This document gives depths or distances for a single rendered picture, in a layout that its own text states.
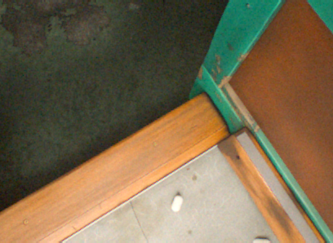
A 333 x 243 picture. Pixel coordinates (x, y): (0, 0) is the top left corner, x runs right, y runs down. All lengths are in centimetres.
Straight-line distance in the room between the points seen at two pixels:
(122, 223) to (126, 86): 93
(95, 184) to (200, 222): 24
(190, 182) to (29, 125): 101
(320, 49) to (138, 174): 47
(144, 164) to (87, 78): 94
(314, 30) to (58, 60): 140
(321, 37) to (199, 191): 47
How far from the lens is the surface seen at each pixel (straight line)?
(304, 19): 43
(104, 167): 76
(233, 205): 80
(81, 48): 170
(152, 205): 78
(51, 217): 78
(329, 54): 43
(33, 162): 160
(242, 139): 69
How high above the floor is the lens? 152
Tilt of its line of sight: 75 degrees down
